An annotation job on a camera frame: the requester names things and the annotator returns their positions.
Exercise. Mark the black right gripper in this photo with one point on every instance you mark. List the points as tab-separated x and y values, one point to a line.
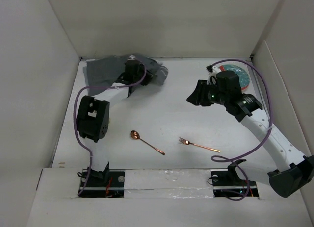
197	97

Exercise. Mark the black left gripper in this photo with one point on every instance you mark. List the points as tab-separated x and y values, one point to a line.
148	78

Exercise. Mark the grey cloth placemat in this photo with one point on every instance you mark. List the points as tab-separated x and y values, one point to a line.
125	69

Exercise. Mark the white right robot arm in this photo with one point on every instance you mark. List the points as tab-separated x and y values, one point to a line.
293	168

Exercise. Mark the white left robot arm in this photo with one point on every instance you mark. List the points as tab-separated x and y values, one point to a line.
91	122

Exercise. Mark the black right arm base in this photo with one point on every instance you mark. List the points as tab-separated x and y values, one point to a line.
226	183

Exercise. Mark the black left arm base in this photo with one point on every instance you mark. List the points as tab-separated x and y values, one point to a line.
113	187

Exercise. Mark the teal and red plate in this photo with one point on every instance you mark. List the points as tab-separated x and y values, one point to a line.
244	78

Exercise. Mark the copper fork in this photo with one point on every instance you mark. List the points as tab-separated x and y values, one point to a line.
187	142

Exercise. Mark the copper spoon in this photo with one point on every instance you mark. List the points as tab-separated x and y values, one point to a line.
136	136

